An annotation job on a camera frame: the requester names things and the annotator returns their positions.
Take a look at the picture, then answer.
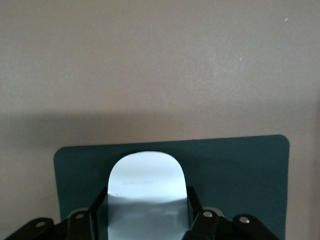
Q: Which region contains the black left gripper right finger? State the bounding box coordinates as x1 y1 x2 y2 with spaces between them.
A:
183 185 282 240

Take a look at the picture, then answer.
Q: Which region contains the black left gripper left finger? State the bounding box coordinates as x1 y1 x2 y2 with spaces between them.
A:
0 185 109 240

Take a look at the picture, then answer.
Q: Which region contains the white computer mouse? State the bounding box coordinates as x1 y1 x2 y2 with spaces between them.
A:
95 150 193 240

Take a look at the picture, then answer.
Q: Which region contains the black square mouse pad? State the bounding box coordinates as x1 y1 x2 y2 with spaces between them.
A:
53 134 291 240

